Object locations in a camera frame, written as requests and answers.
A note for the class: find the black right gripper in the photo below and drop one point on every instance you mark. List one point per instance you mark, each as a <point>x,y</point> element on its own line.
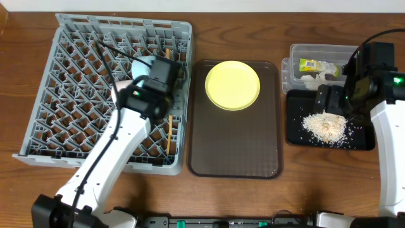
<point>331,99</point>

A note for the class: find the rice food waste pile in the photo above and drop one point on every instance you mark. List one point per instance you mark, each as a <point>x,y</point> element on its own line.
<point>326,129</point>

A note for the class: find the light blue bowl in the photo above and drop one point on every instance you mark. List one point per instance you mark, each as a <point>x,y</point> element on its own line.
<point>140,66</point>

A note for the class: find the white tissue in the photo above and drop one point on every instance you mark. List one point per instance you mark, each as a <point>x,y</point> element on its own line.
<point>312,83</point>

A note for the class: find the green snack wrapper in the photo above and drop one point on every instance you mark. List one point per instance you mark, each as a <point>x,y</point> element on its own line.
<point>306,65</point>

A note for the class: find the yellow plate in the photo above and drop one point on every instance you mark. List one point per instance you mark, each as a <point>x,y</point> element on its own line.
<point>232,85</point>

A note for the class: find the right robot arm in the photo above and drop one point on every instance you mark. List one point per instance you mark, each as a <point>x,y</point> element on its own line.
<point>380,96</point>

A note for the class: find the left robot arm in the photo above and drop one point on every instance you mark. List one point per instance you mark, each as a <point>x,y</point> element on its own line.
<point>82,200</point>

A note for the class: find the black waste tray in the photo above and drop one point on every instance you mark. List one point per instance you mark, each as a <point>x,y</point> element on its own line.
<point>300,104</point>

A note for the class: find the clear plastic bin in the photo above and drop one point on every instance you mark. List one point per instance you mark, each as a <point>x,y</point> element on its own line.
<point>336,54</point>

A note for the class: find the brown serving tray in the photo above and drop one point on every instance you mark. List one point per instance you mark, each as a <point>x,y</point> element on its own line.
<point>236,144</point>

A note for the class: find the grey plastic dish rack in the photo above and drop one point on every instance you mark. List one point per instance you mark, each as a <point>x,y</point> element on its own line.
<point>74,104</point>

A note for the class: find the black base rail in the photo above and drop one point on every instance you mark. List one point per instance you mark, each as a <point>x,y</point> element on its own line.
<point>202,222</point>

